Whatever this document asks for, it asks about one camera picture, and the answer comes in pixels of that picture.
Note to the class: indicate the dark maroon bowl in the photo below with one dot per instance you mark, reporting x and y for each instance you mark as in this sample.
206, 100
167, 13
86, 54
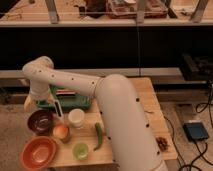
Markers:
41, 122

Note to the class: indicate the bunch of red grapes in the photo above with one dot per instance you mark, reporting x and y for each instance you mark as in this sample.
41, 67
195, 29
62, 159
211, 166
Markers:
162, 143

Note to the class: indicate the black power box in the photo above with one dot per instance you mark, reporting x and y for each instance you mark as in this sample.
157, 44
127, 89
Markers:
195, 131

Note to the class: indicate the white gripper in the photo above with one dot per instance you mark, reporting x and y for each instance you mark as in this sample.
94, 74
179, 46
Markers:
33, 101

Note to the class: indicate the red items in tray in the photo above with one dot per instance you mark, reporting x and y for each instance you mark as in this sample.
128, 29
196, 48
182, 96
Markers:
65, 93

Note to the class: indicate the orange bowl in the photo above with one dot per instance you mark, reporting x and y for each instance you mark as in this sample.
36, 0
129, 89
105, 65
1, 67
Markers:
38, 153

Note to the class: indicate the white handled utensil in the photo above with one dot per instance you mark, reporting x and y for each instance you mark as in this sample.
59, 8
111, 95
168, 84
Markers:
58, 110

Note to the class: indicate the white cup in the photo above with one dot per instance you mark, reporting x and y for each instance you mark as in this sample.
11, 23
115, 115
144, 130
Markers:
76, 118

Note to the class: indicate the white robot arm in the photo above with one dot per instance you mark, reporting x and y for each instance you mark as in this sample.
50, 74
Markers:
133, 143

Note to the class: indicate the green chili pepper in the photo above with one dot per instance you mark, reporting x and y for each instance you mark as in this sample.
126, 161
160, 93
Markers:
99, 134

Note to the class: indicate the green plastic tray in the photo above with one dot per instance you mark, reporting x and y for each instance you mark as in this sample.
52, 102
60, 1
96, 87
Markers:
79, 101

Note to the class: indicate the orange yellow cup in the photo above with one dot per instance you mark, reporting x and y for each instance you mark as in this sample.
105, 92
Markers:
61, 132

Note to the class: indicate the small green cup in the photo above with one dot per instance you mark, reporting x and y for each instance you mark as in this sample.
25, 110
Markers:
80, 151

